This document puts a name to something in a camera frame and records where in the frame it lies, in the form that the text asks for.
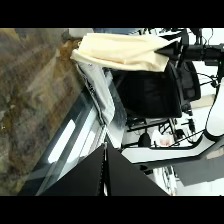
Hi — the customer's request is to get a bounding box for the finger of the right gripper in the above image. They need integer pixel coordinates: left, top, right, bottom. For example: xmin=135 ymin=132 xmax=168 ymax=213
xmin=155 ymin=40 xmax=183 ymax=62

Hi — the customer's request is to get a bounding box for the white garment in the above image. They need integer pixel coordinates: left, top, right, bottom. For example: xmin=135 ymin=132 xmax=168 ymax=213
xmin=77 ymin=61 xmax=117 ymax=127

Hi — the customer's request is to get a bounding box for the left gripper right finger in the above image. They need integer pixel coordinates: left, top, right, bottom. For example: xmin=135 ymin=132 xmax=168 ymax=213
xmin=105 ymin=143 xmax=169 ymax=197

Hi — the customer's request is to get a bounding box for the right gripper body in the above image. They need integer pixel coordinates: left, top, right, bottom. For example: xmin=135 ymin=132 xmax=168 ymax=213
xmin=181 ymin=43 xmax=224 ymax=67

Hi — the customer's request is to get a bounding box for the cream shirt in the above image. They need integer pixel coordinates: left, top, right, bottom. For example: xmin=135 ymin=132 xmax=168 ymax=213
xmin=69 ymin=32 xmax=182 ymax=73

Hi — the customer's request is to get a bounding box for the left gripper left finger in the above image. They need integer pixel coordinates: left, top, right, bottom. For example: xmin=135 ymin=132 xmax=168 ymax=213
xmin=42 ymin=143 xmax=106 ymax=197

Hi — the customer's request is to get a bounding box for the black office chair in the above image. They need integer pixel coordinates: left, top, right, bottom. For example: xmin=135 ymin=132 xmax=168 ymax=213
xmin=114 ymin=60 xmax=202 ymax=120

